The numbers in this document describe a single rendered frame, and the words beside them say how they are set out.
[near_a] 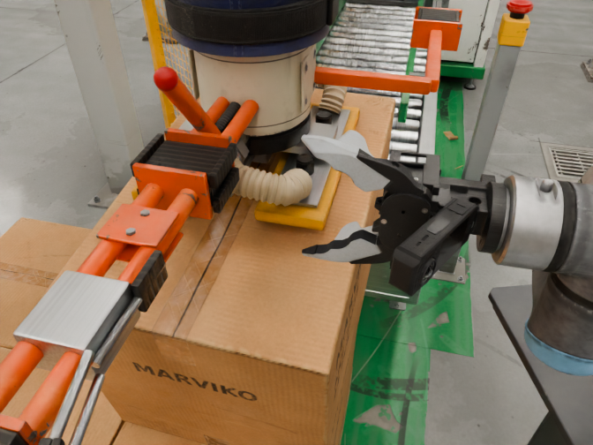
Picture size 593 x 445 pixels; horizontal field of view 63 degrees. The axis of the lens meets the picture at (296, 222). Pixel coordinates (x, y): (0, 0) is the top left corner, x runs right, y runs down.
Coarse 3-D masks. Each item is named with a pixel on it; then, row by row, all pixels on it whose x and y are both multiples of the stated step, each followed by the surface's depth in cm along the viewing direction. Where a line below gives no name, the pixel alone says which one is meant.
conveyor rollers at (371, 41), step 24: (336, 24) 272; (360, 24) 269; (384, 24) 268; (408, 24) 271; (336, 48) 244; (360, 48) 242; (384, 48) 240; (408, 48) 244; (384, 72) 219; (384, 96) 199; (408, 120) 184; (408, 144) 170
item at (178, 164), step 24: (168, 144) 56; (192, 144) 56; (216, 144) 56; (144, 168) 51; (168, 168) 50; (192, 168) 53; (216, 168) 51; (168, 192) 52; (216, 192) 54; (192, 216) 54
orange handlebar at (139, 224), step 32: (160, 192) 52; (192, 192) 51; (128, 224) 46; (160, 224) 46; (96, 256) 43; (128, 256) 46; (32, 352) 36; (64, 352) 36; (0, 384) 34; (64, 384) 34; (32, 416) 32
